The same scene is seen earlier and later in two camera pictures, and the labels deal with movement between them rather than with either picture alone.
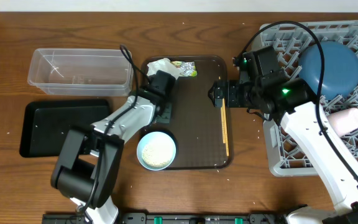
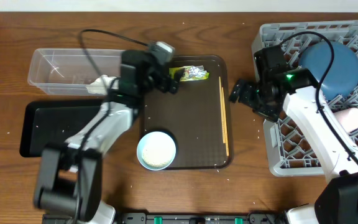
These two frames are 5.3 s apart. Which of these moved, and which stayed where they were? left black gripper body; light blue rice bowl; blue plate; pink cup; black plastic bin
Moved: left black gripper body
Stayed: pink cup; blue plate; light blue rice bowl; black plastic bin
